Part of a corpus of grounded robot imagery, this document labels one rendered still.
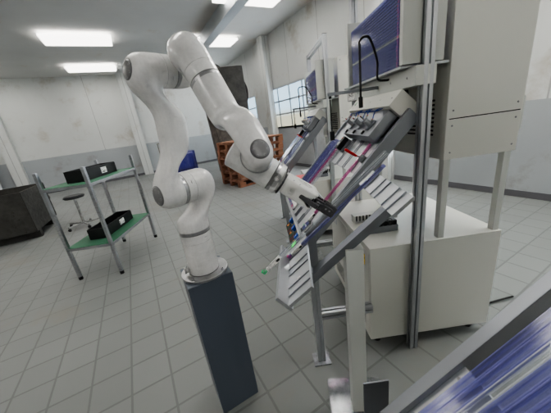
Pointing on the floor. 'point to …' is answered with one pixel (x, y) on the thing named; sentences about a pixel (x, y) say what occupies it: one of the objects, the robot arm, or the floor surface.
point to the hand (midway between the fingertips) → (327, 208)
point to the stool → (78, 211)
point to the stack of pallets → (237, 172)
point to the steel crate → (22, 214)
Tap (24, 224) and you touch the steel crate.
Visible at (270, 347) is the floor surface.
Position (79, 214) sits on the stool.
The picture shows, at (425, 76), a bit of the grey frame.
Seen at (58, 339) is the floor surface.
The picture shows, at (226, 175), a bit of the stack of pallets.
